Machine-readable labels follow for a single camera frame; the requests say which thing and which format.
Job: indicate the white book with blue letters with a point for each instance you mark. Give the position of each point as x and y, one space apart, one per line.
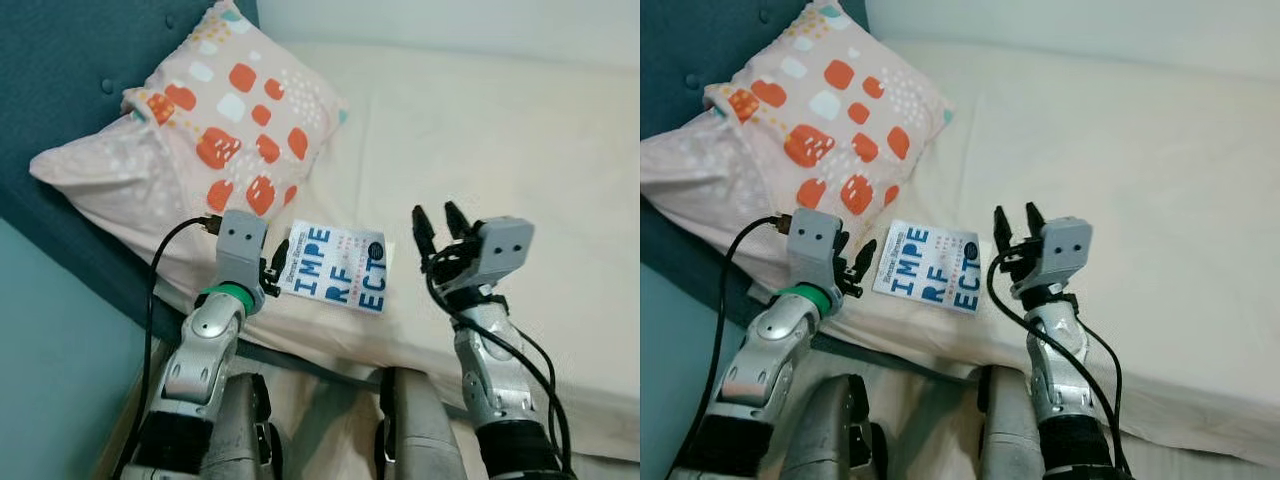
340 265
930 265

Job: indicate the pink pillow with orange patches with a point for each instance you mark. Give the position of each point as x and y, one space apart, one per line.
250 110
850 110

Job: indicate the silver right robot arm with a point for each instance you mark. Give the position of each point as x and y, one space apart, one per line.
490 370
1055 370

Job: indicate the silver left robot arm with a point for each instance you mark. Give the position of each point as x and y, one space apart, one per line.
205 345
775 345

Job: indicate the mattress with cream sheet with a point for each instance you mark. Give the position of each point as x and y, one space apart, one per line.
500 150
1120 150

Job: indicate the grey robot left leg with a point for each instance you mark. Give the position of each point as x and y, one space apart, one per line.
830 430
240 430

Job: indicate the grey robot leg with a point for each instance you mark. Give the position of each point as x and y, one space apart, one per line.
240 430
1008 430
420 430
830 430

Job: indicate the grey robot right leg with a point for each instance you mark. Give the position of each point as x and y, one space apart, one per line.
1008 430
420 430

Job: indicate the teal upholstered headboard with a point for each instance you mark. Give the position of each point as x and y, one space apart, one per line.
60 60
690 40

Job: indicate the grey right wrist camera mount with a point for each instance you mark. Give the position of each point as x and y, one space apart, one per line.
505 245
1065 245

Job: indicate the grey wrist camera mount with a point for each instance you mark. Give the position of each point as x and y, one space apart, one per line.
813 238
505 245
1065 245
242 240

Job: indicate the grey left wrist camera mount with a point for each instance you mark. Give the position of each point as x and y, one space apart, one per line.
813 238
242 240

